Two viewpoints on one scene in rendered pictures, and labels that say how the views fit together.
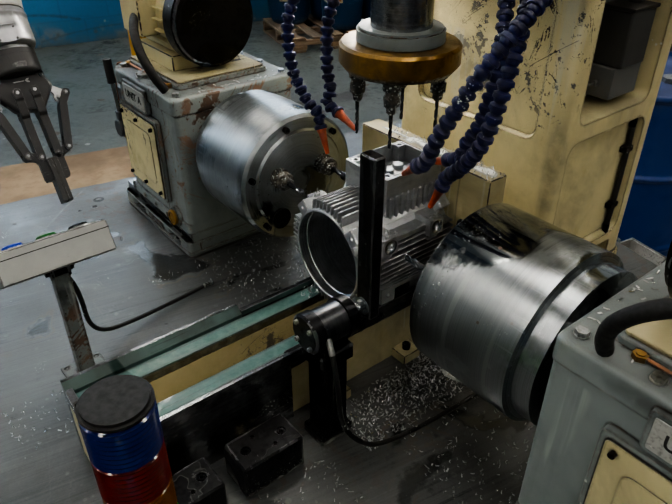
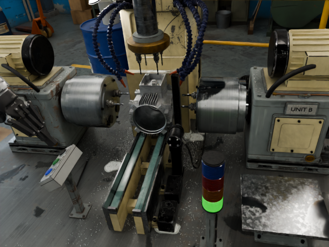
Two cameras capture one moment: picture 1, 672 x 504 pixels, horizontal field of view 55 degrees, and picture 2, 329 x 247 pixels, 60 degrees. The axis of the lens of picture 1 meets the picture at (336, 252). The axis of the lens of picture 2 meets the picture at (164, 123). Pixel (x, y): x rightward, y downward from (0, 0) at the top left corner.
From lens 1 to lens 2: 0.61 m
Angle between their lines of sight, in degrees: 31
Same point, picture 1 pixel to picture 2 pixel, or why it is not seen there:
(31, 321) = (31, 212)
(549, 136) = not seen: hidden behind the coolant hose
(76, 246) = (72, 158)
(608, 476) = (277, 127)
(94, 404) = (211, 160)
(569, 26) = (190, 18)
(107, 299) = not seen: hidden behind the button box
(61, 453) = (106, 236)
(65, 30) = not seen: outside the picture
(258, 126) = (94, 87)
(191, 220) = (64, 139)
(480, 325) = (224, 110)
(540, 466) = (254, 138)
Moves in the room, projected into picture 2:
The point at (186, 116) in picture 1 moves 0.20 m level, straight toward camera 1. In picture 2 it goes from (53, 97) to (82, 109)
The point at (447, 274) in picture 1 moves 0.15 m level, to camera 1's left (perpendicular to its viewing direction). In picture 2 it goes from (206, 101) to (179, 116)
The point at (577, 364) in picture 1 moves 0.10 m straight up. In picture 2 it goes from (262, 103) to (266, 79)
